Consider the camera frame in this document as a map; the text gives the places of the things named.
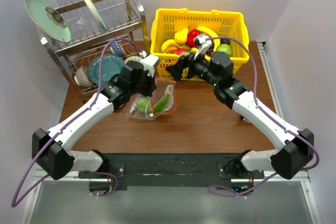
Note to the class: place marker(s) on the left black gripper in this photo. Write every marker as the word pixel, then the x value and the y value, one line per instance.
pixel 151 85

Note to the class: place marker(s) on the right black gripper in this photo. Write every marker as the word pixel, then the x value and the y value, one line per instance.
pixel 184 62

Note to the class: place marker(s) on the small green lime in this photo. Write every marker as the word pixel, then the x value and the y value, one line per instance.
pixel 144 105

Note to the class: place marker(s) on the clear orange zip bag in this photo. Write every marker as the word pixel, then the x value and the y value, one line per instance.
pixel 163 86

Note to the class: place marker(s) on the purple eggplant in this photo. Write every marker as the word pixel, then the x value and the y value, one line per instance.
pixel 133 109

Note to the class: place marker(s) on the watermelon slice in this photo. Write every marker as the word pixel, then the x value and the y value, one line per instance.
pixel 161 104

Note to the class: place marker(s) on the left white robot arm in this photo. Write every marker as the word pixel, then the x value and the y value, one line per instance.
pixel 52 150

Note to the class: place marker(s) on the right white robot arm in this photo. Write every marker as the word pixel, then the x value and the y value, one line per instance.
pixel 293 148

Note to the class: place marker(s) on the yellow interior patterned bowl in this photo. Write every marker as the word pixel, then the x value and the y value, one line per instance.
pixel 133 58

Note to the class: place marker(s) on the red dragon fruit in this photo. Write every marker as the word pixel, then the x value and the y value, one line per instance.
pixel 180 52

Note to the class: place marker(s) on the teal scalloped plate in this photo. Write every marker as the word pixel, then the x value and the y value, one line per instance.
pixel 111 65

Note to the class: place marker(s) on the yellow banana bunch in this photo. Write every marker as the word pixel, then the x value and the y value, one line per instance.
pixel 171 45

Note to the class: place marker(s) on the blue zigzag patterned cup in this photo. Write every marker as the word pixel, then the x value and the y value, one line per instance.
pixel 117 49

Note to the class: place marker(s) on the yellow pear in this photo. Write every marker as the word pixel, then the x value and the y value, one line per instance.
pixel 181 36

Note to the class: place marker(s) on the red bell pepper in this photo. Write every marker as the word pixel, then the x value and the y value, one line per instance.
pixel 190 37

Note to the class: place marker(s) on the dark purple grapes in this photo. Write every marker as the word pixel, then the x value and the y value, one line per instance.
pixel 210 51

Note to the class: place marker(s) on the yellow plastic basket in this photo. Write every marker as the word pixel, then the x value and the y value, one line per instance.
pixel 169 21

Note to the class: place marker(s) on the long yellow banana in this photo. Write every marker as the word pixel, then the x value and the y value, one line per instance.
pixel 210 33

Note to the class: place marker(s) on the patterned cup on rack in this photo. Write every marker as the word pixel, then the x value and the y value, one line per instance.
pixel 81 78

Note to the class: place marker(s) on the steel two-tier dish rack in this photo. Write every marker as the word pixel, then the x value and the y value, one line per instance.
pixel 122 18

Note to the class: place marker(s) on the green cabbage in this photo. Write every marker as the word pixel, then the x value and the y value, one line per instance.
pixel 226 48

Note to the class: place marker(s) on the dark avocado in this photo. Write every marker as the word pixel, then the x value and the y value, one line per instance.
pixel 225 41

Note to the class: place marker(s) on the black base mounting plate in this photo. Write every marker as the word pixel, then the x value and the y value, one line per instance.
pixel 177 170

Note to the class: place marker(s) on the cream and blue plate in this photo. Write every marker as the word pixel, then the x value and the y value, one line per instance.
pixel 96 15

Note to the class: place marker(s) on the mint green floral plate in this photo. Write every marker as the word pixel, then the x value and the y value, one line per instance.
pixel 49 20

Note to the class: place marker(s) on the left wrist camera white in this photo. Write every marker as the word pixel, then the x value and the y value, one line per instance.
pixel 150 64

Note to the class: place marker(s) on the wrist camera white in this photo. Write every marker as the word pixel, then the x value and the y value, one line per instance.
pixel 150 64
pixel 203 44

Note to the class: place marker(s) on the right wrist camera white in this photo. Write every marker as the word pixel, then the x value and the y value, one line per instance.
pixel 203 44

